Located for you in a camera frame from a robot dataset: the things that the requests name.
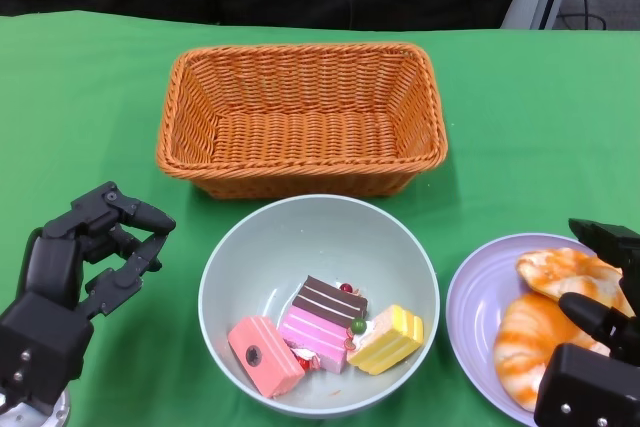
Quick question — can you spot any small red white piece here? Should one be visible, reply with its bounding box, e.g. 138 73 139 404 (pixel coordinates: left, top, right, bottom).
288 346 321 373

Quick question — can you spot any orange striped ring bread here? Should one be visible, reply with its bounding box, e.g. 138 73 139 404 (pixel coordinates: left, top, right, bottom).
515 246 635 319
493 291 612 412

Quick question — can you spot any orange wicker basket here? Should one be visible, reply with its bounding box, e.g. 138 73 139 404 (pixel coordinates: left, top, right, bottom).
156 42 450 201

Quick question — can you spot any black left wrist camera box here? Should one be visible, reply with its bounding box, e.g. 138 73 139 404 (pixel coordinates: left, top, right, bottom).
0 291 95 408

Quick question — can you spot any green tablecloth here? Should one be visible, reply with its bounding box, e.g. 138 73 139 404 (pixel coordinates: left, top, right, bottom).
0 9 640 427

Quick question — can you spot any brown layered cake slice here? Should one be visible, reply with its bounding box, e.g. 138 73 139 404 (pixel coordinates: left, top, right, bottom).
291 275 370 331

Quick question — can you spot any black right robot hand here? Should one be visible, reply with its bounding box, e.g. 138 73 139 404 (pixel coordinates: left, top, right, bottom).
557 217 640 363

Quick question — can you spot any lavender round plate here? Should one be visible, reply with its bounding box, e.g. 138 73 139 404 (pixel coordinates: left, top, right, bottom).
445 232 640 427

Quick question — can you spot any grey round bowl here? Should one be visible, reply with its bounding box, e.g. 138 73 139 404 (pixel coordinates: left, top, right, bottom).
198 194 441 419

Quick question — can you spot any pink layered cake slice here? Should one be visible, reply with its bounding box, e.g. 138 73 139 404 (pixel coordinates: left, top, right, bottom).
277 305 350 375

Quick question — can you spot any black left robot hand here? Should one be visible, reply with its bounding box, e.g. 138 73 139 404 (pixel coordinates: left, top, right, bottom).
22 180 177 319

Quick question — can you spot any salmon cake with hole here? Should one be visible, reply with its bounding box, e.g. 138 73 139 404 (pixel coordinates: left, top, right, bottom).
227 315 306 400

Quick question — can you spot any yellow layered cake slice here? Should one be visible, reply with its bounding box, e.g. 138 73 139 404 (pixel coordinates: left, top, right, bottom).
346 304 425 377

